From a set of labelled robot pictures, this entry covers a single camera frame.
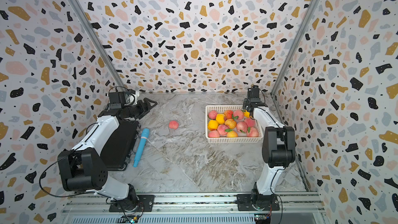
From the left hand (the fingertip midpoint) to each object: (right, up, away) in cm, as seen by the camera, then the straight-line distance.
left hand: (154, 105), depth 85 cm
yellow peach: (+55, -6, +17) cm, 58 cm away
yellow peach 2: (+32, -12, +11) cm, 36 cm away
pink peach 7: (+57, -16, +8) cm, 59 cm away
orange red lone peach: (+43, -5, +19) cm, 47 cm away
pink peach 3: (+50, -5, +18) cm, 53 cm away
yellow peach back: (+37, -8, +16) cm, 41 cm away
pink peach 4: (+56, -11, +13) cm, 58 cm away
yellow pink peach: (+44, -11, +13) cm, 47 cm away
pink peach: (+8, -12, +13) cm, 19 cm away
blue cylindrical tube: (-10, -19, +9) cm, 23 cm away
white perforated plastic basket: (+49, -19, +5) cm, 53 cm away
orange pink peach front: (+44, -17, +9) cm, 48 cm away
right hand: (+57, +3, +12) cm, 58 cm away
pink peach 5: (+38, -15, +10) cm, 42 cm away
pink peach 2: (+32, -6, +19) cm, 38 cm away
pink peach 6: (+50, -12, +12) cm, 53 cm away
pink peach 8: (+33, -17, +7) cm, 38 cm away
